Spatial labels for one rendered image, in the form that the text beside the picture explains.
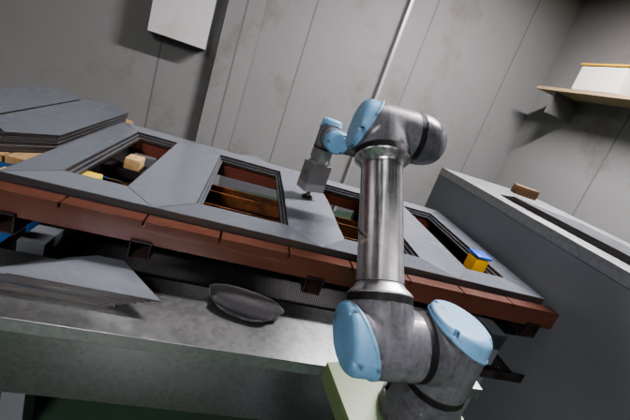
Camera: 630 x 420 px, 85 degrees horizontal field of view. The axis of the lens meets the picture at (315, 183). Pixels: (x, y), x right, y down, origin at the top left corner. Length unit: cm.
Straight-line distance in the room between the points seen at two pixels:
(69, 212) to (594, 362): 143
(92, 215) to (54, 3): 280
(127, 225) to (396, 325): 64
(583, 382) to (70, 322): 131
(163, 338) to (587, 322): 116
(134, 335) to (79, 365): 34
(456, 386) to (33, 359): 97
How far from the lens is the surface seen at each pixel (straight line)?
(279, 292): 127
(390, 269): 62
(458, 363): 66
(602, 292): 134
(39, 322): 86
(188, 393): 116
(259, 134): 354
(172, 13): 326
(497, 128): 489
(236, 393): 115
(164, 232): 91
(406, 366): 62
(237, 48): 333
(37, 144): 134
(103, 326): 85
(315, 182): 125
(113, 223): 94
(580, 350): 137
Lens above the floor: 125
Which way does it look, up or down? 15 degrees down
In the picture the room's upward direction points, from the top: 19 degrees clockwise
